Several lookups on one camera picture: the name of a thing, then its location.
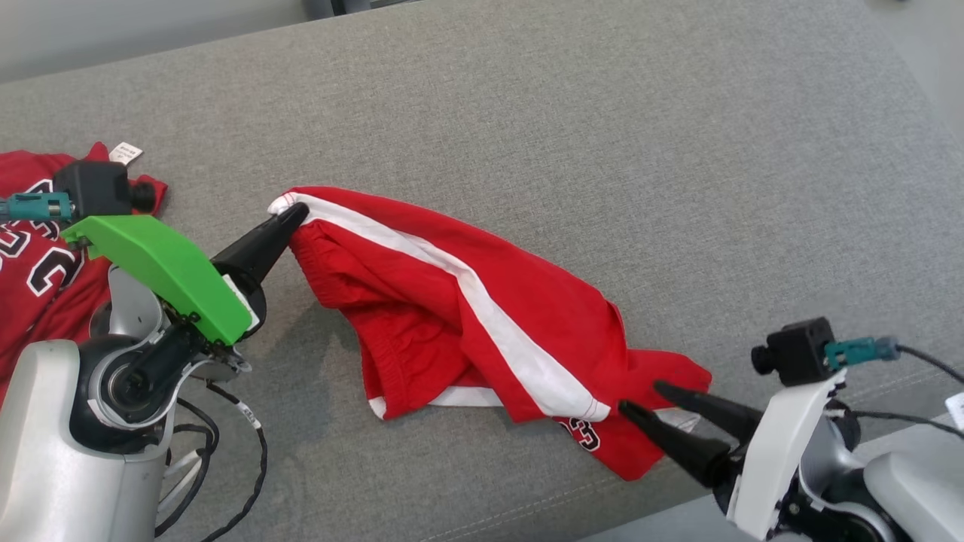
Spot left camera cable teal plug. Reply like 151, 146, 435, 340
0, 192, 74, 224

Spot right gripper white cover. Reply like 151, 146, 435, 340
618, 370, 846, 542

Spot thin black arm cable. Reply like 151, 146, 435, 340
847, 410, 964, 439
154, 397, 221, 539

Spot grey fabric sofa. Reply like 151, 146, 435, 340
0, 0, 964, 542

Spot red shorts with white stripe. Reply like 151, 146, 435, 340
269, 187, 712, 483

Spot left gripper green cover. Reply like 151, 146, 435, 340
62, 202, 311, 347

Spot black cable with white label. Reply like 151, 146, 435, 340
197, 380, 270, 542

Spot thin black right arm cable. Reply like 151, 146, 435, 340
847, 410, 964, 439

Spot red jersey with white sleeves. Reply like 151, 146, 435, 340
0, 142, 169, 403

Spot right camera cable teal plug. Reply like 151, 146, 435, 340
825, 336, 964, 386

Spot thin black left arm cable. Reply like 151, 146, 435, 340
154, 397, 221, 539

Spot camera cable teal plug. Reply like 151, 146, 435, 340
825, 336, 964, 386
0, 192, 74, 224

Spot white partition panel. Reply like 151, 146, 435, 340
0, 0, 310, 84

